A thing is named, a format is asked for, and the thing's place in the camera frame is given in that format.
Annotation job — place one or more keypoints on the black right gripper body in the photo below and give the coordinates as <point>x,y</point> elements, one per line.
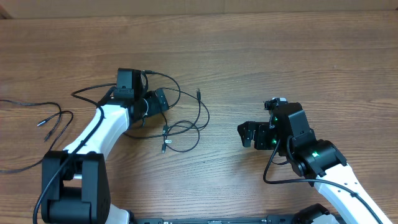
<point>257,134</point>

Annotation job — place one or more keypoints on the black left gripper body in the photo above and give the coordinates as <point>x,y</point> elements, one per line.
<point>160,100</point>

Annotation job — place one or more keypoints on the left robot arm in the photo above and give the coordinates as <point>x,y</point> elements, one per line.
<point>75,186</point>

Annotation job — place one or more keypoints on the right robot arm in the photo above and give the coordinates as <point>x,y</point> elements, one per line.
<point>315,161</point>

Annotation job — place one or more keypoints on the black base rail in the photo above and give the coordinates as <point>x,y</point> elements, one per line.
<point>217,221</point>

